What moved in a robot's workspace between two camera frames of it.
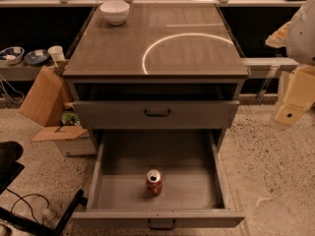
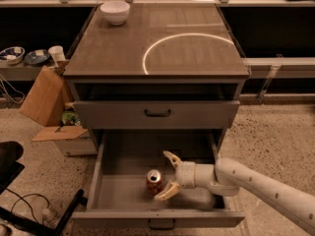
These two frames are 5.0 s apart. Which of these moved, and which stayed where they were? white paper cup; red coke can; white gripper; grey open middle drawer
Moved: white gripper
Stayed: red coke can; white paper cup; grey open middle drawer
